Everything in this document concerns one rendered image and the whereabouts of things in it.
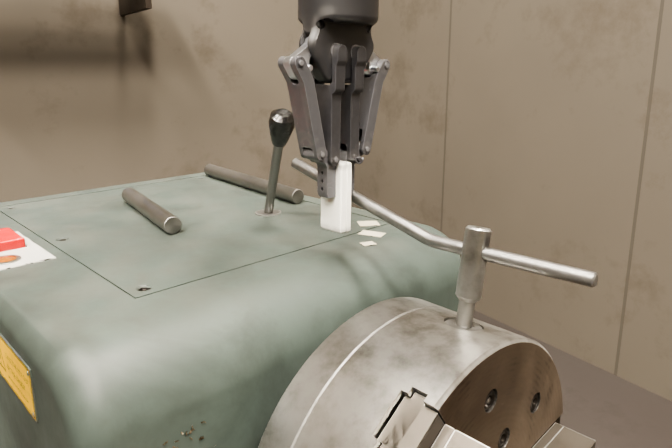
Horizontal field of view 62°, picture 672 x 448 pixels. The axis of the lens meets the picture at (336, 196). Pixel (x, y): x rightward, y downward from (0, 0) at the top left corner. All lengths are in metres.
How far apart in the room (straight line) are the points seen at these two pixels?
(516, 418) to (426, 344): 0.12
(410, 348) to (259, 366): 0.13
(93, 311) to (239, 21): 3.43
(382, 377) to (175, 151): 3.33
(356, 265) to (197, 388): 0.22
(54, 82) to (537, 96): 2.60
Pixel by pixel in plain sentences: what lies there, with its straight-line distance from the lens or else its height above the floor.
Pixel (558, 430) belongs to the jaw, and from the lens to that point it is 0.63.
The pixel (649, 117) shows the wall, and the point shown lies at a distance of 2.78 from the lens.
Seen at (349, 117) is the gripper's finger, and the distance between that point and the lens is 0.55.
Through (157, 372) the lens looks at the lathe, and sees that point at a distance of 0.46.
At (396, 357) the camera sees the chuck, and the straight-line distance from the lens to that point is 0.46.
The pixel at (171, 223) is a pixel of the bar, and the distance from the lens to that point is 0.70.
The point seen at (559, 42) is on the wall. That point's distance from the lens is 3.02.
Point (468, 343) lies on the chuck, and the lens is 0.48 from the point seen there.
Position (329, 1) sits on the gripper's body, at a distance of 0.51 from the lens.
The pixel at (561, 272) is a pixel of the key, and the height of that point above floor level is 1.30.
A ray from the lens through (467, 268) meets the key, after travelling 0.49.
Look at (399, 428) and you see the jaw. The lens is 0.43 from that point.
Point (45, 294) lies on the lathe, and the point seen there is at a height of 1.26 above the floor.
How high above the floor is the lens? 1.45
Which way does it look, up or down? 13 degrees down
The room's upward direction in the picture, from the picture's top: straight up
